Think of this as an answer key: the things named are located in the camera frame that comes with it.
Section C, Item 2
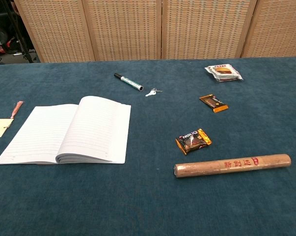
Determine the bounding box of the blue bookmark with tassel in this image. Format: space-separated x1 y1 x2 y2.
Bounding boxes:
0 100 25 138

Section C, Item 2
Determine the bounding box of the small white key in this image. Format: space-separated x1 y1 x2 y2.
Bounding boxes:
145 87 163 97

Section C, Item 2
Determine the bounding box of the black white marker pen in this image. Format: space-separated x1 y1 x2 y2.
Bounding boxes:
113 72 144 91

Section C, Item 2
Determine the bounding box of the brown chocolate wafer snack packet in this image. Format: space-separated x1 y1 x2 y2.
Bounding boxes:
175 128 213 156

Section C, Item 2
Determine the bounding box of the open white lined notebook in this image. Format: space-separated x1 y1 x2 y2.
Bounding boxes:
0 95 132 165

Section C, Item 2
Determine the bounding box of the small orange brown snack packet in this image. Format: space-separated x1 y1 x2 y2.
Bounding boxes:
199 93 229 114

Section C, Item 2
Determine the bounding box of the blue carpet table mat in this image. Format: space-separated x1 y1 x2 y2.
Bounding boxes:
0 57 296 236

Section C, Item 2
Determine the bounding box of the white cookie snack packet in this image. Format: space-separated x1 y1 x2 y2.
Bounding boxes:
204 63 243 82

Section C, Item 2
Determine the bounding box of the brown paper-wrapped roll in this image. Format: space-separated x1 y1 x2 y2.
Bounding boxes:
173 153 292 178

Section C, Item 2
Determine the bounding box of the wooden wicker folding screen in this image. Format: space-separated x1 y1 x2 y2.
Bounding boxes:
14 0 296 63

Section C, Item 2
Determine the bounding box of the black tripod stand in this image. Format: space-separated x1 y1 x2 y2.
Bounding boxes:
0 0 34 63

